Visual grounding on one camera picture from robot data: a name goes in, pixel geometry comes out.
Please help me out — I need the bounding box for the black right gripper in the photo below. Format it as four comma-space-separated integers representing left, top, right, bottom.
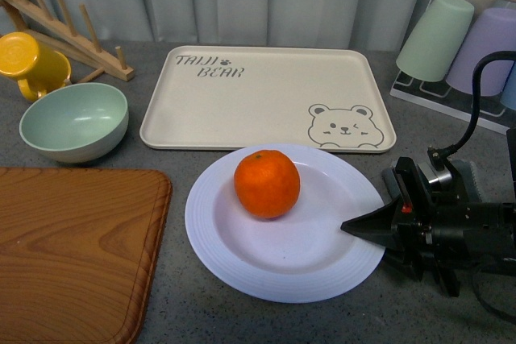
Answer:
340, 157, 515, 296

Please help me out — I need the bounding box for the white round plate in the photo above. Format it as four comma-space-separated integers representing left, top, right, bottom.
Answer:
185, 144, 384, 303

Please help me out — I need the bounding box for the orange mandarin fruit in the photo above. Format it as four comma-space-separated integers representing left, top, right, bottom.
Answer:
233, 150, 301, 218

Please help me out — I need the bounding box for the grey folded cloth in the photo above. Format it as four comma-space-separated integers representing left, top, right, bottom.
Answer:
381, 160, 485, 202

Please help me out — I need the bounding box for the blue plastic cup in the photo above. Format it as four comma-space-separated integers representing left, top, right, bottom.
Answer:
500, 64, 516, 110

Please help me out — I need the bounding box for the green plastic cup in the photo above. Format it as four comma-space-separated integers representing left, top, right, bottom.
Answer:
396, 0, 475, 82

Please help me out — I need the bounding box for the beige bear tray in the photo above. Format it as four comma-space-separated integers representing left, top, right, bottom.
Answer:
140, 46, 397, 153

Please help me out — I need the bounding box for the purple plastic cup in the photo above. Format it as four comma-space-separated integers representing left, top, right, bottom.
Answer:
446, 7, 515, 97

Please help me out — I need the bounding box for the wooden cutting board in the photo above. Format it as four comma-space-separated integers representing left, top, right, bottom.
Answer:
1, 167, 173, 343

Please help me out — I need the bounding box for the green bowl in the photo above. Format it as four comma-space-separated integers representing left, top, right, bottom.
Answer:
19, 82, 129, 164

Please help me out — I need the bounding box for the yellow mug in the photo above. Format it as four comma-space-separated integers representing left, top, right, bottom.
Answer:
1, 32, 72, 102

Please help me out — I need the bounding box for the wooden peg drying rack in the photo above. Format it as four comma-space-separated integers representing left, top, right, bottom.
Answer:
1, 0, 135, 82

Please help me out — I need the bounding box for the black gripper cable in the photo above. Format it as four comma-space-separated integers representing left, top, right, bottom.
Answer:
427, 50, 516, 166

